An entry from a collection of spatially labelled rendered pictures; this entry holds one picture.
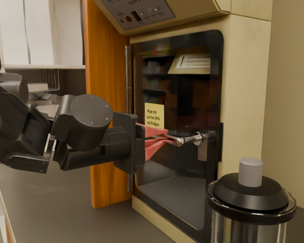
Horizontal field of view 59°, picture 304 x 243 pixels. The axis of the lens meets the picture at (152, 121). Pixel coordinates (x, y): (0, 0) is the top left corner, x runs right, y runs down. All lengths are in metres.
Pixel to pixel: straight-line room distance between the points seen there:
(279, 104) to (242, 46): 0.45
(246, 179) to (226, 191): 0.03
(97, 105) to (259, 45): 0.31
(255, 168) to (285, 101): 0.56
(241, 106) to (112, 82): 0.38
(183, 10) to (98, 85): 0.33
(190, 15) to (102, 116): 0.24
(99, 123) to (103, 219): 0.45
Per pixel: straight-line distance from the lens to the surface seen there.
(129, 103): 0.70
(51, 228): 0.76
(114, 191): 0.82
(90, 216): 0.78
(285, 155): 0.92
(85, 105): 0.36
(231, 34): 0.47
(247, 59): 0.50
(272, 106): 0.92
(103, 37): 0.74
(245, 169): 0.36
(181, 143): 0.47
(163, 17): 0.54
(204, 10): 0.47
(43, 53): 1.63
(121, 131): 0.45
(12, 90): 0.69
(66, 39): 1.77
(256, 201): 0.34
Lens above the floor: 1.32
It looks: 10 degrees down
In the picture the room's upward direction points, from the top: straight up
